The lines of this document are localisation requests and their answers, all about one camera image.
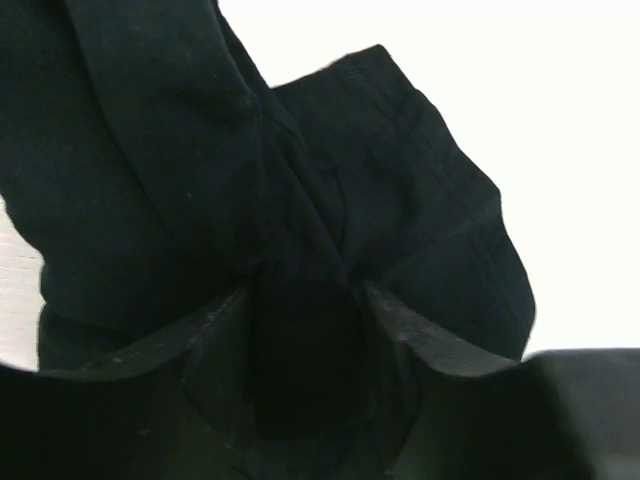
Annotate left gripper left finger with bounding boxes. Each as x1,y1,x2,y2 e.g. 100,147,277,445
1,286,254,480

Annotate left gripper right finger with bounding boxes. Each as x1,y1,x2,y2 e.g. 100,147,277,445
365,283,639,479

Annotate black shorts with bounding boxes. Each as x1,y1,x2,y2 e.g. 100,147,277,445
0,0,537,441

